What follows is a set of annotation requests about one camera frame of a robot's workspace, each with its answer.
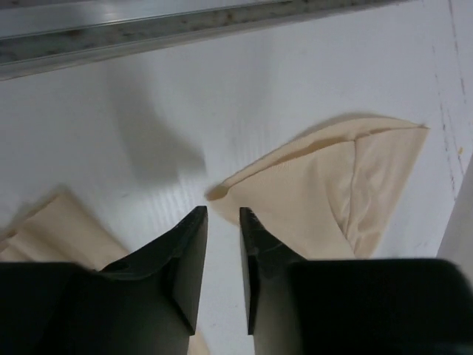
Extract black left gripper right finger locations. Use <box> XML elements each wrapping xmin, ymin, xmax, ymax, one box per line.
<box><xmin>239</xmin><ymin>208</ymin><xmax>472</xmax><ymax>354</ymax></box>

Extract aluminium frame rail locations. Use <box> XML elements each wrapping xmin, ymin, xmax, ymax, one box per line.
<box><xmin>0</xmin><ymin>0</ymin><xmax>311</xmax><ymax>81</ymax></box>

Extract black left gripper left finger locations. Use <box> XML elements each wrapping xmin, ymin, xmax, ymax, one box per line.
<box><xmin>1</xmin><ymin>206</ymin><xmax>208</xmax><ymax>354</ymax></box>

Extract beige trousers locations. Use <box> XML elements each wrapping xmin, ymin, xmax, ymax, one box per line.
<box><xmin>1</xmin><ymin>116</ymin><xmax>429</xmax><ymax>354</ymax></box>

